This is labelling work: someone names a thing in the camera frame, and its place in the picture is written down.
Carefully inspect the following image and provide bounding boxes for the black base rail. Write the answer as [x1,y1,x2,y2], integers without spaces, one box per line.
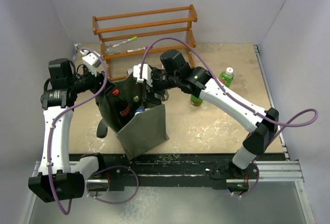
[69,152,258,191]

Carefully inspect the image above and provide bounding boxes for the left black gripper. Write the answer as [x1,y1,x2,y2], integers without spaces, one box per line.
[68,65,117,97]

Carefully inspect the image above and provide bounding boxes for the red white small box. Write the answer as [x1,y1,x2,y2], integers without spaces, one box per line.
[127,68,134,75]

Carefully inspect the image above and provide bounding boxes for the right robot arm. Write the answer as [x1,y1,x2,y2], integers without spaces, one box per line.
[134,49,279,178]

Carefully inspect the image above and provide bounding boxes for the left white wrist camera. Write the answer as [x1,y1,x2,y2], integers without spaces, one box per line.
[80,50,101,76]

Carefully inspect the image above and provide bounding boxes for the green soda bottle yellow label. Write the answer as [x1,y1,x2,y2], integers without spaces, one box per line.
[133,95,141,110]

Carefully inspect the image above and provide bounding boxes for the blue orange juice carton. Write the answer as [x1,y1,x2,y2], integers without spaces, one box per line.
[135,108,149,115]

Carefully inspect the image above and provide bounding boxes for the pink-capped marker pen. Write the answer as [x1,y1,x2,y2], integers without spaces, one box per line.
[126,46,148,53]

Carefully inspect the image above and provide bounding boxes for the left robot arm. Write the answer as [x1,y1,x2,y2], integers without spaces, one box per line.
[28,57,108,202]

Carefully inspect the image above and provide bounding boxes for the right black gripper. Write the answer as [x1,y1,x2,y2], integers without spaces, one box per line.
[143,67,180,105]

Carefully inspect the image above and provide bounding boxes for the green glass bottle gold cap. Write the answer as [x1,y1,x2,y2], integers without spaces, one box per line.
[190,95,203,107]

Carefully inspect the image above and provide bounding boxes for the orange drink plastic bottle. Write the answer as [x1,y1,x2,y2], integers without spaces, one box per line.
[219,67,234,88]

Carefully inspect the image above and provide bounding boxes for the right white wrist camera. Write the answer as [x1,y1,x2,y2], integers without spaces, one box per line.
[133,63,152,87]

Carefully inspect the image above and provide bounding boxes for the Coca-Cola glass bottle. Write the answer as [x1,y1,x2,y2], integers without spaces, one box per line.
[111,88,131,127]

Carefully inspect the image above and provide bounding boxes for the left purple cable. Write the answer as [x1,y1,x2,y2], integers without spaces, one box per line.
[47,48,108,215]

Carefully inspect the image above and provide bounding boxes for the green-capped marker pen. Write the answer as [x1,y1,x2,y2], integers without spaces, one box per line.
[111,36,138,48]

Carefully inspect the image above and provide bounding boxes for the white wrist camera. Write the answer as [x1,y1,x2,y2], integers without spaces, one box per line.
[80,50,101,76]
[133,63,152,87]

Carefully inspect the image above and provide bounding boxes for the wooden three-tier rack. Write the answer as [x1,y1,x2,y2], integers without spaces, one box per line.
[92,4,197,81]

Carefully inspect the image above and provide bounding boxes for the grey-green canvas bag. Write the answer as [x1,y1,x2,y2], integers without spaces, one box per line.
[96,75,169,160]

